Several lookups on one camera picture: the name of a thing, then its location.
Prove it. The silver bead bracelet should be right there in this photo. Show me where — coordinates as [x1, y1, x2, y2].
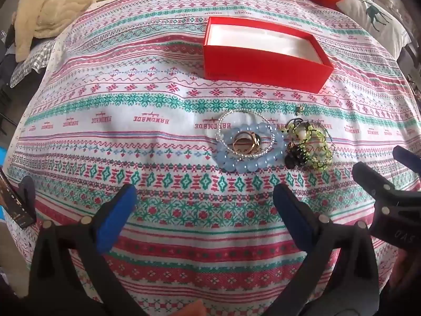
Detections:
[216, 110, 276, 159]

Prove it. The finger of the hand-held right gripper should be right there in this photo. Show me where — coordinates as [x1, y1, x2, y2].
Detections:
[393, 145, 421, 185]
[353, 164, 421, 211]

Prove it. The black flat box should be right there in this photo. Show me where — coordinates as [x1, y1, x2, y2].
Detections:
[0, 169, 37, 229]

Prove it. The beige fleece blanket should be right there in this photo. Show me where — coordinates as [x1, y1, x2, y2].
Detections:
[15, 0, 132, 62]

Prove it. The deer print pillow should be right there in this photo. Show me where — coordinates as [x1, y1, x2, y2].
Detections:
[335, 0, 412, 60]

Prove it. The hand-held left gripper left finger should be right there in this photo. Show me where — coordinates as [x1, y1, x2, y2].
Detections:
[28, 184, 145, 316]

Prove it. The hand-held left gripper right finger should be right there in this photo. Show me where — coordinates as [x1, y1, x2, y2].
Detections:
[273, 184, 379, 316]

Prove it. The gold ring with green stone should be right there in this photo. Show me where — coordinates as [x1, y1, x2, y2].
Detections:
[233, 131, 262, 154]

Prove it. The black cord bracelet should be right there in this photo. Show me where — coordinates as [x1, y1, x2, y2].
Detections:
[284, 117, 313, 169]

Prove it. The blue bead bracelet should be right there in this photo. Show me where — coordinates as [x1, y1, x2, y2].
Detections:
[215, 122, 286, 172]

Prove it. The checkered bed sheet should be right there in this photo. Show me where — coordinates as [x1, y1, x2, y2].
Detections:
[10, 38, 59, 88]

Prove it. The red cardboard box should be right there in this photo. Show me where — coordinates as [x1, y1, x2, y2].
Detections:
[202, 16, 335, 95]

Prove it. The green bead bracelet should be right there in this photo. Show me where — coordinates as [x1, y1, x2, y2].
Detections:
[284, 118, 335, 169]

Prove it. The printed patterned blanket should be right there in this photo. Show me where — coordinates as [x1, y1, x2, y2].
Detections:
[7, 0, 421, 316]

